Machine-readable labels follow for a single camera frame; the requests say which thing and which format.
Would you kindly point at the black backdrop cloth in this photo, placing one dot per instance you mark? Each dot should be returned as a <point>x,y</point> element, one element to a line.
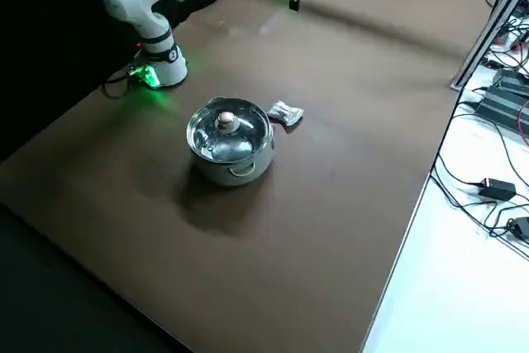
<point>49,39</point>

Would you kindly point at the aluminium frame post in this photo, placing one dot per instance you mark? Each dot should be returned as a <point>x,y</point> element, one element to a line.
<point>479,43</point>

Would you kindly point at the silver sponge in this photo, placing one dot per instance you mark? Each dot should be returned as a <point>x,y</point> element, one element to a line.
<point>285,112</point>

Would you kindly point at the black power adapter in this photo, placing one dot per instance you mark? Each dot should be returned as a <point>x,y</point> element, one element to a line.
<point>498,189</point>
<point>521,227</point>

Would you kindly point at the glass pot lid with knob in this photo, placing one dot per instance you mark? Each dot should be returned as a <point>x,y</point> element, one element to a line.
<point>248,125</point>

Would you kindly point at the black power supply box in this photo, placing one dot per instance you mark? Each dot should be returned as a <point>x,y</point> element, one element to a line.
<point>512,80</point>
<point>500,107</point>

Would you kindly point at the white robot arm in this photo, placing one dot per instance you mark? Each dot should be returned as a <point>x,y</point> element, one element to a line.
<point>140,1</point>

